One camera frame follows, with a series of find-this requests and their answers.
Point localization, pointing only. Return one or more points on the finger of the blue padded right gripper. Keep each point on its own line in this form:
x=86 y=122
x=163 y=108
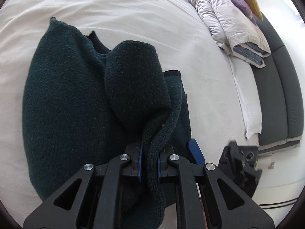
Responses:
x=195 y=152

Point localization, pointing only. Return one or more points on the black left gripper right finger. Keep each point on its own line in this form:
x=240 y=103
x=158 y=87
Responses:
x=206 y=197

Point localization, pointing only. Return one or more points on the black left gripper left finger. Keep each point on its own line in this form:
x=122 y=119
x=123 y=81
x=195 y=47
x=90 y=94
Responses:
x=92 y=198

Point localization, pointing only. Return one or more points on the dark green knit sweater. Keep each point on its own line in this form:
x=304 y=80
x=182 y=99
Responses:
x=84 y=103

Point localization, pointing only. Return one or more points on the dark grey headboard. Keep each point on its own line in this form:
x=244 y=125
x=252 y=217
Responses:
x=280 y=97

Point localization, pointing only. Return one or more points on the white pillow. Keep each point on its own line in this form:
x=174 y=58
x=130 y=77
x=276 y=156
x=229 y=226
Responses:
x=248 y=96

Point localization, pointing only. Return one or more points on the striped blue grey pillow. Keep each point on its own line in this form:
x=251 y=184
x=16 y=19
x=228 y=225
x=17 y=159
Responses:
x=248 y=56

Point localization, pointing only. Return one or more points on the folded grey duvet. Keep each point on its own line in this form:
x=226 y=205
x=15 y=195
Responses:
x=230 y=28

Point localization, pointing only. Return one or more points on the white bed sheet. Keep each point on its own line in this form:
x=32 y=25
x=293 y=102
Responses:
x=182 y=42

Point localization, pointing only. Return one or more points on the purple pillow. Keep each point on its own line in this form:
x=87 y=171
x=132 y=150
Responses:
x=245 y=9

